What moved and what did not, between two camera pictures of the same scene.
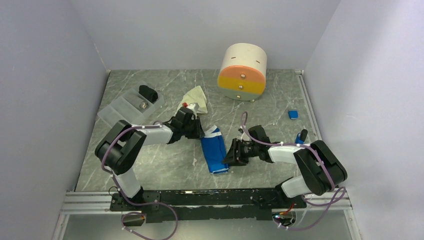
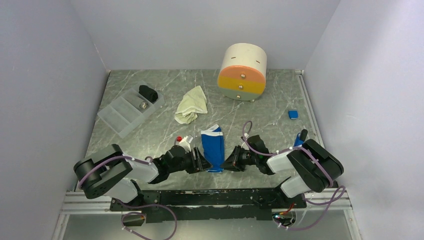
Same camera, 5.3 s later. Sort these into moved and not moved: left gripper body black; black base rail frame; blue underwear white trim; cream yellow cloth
Moved: left gripper body black
Not moved: blue underwear white trim; cream yellow cloth; black base rail frame
